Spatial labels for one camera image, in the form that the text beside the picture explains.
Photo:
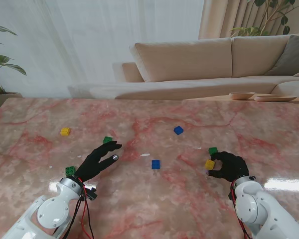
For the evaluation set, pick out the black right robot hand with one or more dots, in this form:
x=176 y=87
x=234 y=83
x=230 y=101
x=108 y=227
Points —
x=233 y=166

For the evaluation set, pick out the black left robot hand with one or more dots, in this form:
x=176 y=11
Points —
x=92 y=164

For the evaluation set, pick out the yellow toy brick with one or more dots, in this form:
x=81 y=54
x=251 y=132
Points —
x=65 y=131
x=210 y=164

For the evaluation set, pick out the green toy brick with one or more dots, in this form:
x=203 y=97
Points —
x=69 y=170
x=213 y=151
x=106 y=140

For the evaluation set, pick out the blue toy brick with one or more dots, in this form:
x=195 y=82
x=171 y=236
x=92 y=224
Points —
x=156 y=164
x=178 y=130

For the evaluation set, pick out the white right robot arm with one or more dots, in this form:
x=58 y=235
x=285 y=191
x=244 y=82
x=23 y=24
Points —
x=254 y=206

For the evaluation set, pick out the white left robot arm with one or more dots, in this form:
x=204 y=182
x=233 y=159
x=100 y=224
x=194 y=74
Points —
x=52 y=211

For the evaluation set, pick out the wooden bowl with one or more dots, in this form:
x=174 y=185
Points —
x=241 y=95

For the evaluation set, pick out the shallow wooden plate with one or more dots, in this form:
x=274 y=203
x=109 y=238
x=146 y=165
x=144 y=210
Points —
x=274 y=98

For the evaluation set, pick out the grey plant pot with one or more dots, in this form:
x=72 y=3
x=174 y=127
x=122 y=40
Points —
x=2 y=99

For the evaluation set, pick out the beige sofa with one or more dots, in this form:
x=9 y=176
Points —
x=184 y=59

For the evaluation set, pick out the grey cushion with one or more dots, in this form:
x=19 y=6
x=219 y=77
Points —
x=291 y=57

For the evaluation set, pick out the white sheer curtain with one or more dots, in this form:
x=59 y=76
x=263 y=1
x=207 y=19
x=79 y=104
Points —
x=89 y=37

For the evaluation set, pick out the green leafy potted plant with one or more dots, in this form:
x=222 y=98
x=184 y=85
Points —
x=5 y=59

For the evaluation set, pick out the tall leafy tree plant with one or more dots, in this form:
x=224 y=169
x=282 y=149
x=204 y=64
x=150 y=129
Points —
x=286 y=30

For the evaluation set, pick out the beige curtain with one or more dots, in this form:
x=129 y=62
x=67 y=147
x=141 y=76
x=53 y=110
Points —
x=214 y=20

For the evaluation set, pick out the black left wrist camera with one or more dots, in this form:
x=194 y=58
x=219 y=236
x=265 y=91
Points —
x=91 y=194

